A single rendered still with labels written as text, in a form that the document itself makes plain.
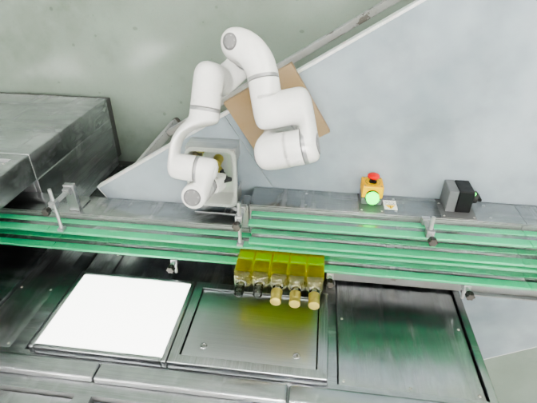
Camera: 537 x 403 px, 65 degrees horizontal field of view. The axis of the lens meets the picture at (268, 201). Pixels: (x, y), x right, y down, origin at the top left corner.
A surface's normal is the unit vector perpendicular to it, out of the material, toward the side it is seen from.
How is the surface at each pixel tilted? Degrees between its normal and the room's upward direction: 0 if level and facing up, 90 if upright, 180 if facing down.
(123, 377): 90
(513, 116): 0
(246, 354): 91
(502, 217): 90
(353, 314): 89
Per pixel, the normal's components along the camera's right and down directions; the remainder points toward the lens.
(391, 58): -0.12, 0.53
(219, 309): 0.00, -0.84
